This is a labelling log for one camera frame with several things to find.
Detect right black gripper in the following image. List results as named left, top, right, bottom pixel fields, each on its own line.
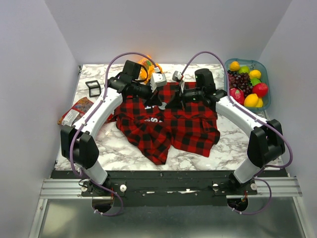
left=165, top=83, right=204, bottom=111

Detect red black plaid shirt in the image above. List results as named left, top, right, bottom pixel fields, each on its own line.
left=107, top=96, right=220, bottom=165

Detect black square frame brooch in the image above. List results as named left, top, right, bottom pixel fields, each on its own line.
left=85, top=80, right=101, bottom=98

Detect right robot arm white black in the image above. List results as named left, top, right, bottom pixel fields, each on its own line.
left=166, top=68, right=285, bottom=194

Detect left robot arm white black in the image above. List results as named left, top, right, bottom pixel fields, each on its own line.
left=60, top=60, right=166, bottom=196

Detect orange snack bag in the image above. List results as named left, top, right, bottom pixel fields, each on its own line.
left=136, top=55, right=163, bottom=84

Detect red toy dragon fruit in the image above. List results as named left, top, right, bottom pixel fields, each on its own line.
left=229, top=88, right=245, bottom=106

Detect dark purple toy grapes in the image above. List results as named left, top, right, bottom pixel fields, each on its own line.
left=227, top=70, right=252, bottom=92

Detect orange yellow toy fruit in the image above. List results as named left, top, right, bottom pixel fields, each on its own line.
left=229, top=61, right=240, bottom=71

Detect front yellow toy lemon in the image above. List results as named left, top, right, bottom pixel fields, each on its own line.
left=244, top=94, right=264, bottom=108

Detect yellow toy lemon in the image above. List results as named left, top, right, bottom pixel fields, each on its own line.
left=244, top=94, right=264, bottom=108
left=249, top=69, right=262, bottom=79

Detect green toy fruit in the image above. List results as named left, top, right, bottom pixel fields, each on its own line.
left=238, top=65, right=250, bottom=74

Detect red snack bag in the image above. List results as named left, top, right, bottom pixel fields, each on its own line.
left=57, top=97, right=93, bottom=126

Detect teal plastic fruit bin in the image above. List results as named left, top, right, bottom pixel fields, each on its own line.
left=225, top=59, right=271, bottom=113

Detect red toy apple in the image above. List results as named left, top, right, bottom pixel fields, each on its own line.
left=252, top=83, right=268, bottom=98

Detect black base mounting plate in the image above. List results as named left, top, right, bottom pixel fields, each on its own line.
left=41, top=170, right=298, bottom=209

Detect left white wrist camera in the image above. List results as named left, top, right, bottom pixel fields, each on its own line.
left=150, top=73, right=167, bottom=92

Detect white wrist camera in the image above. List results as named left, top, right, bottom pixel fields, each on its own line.
left=172, top=71, right=185, bottom=93
left=150, top=73, right=167, bottom=92

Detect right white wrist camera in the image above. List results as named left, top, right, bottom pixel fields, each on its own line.
left=172, top=71, right=185, bottom=93

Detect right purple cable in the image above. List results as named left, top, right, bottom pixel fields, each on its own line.
left=182, top=51, right=294, bottom=215

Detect purple cable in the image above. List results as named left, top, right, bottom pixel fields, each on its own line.
left=69, top=52, right=161, bottom=216
left=182, top=51, right=294, bottom=215

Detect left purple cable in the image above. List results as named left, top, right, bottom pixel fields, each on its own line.
left=69, top=52, right=161, bottom=216

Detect aluminium rail frame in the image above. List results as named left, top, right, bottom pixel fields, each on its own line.
left=30, top=170, right=309, bottom=238

